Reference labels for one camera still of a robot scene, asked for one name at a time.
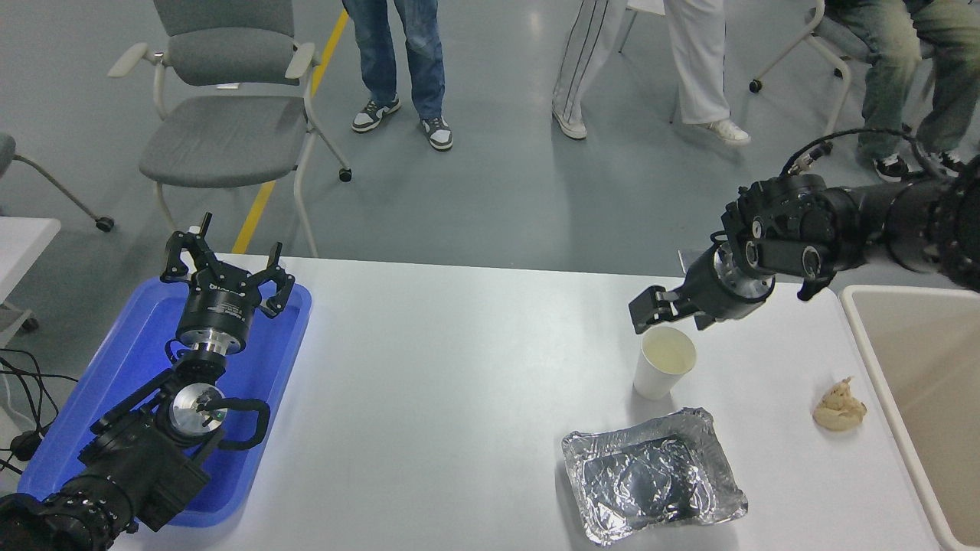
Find white frame chair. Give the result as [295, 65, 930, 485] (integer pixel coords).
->
[750, 0, 936, 137]

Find white paper cup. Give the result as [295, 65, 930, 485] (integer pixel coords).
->
[632, 327, 697, 400]

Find small white table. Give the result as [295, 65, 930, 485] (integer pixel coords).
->
[0, 217, 62, 334]

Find blue plastic tray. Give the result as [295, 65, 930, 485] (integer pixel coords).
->
[17, 277, 313, 529]

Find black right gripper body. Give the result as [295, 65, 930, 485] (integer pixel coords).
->
[678, 253, 747, 331]

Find person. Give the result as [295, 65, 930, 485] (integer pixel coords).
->
[551, 0, 752, 146]
[827, 0, 980, 183]
[341, 0, 453, 152]

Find crumpled tan paper ball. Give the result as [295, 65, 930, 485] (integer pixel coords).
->
[812, 377, 868, 432]

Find black cables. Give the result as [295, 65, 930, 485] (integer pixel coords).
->
[0, 350, 77, 475]

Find large pale bin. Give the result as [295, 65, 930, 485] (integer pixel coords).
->
[840, 285, 980, 551]

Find grey chair with armrests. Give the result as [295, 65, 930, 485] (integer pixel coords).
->
[107, 0, 354, 259]

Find grey chair with castor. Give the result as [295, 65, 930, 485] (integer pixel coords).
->
[0, 132, 116, 233]

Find crumpled foil tray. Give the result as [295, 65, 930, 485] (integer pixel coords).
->
[561, 407, 749, 546]

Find metal leg chair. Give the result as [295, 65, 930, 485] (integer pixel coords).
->
[619, 0, 682, 123]

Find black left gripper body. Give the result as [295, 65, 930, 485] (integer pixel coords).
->
[176, 274, 264, 344]

